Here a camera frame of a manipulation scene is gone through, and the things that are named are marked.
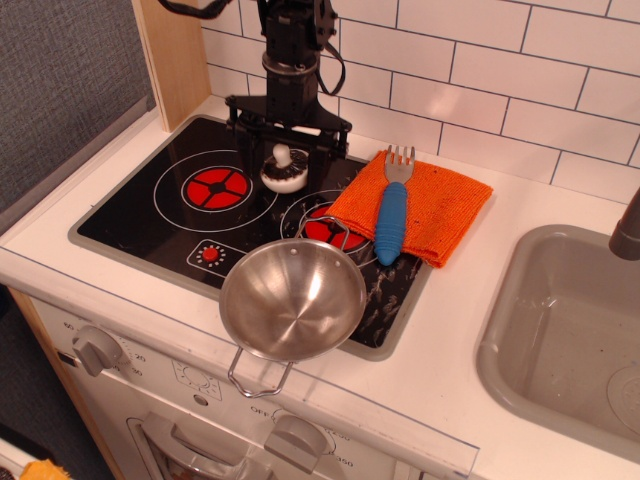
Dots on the blue handled toy fork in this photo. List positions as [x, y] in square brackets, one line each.
[391, 222]

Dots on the orange black striped object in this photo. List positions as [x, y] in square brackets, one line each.
[38, 470]

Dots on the grey faucet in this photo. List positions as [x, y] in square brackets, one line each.
[625, 239]

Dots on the grey oven knob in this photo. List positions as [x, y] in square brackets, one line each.
[297, 442]

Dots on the light wooden post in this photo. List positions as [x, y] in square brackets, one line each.
[175, 55]

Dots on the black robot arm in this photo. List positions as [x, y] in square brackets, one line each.
[296, 33]

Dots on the grey timer knob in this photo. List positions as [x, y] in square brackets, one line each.
[96, 350]

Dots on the grey oven door handle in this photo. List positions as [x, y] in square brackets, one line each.
[170, 455]

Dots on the orange knitted cloth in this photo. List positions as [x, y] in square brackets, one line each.
[442, 206]

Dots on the black toy stove top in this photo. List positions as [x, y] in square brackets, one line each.
[189, 213]

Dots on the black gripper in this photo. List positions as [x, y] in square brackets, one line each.
[289, 112]

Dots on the stainless steel bowl pan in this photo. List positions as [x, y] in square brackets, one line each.
[292, 299]

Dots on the white brown toy mushroom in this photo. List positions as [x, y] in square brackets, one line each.
[286, 170]

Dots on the grey plastic sink basin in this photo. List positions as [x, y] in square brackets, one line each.
[561, 346]

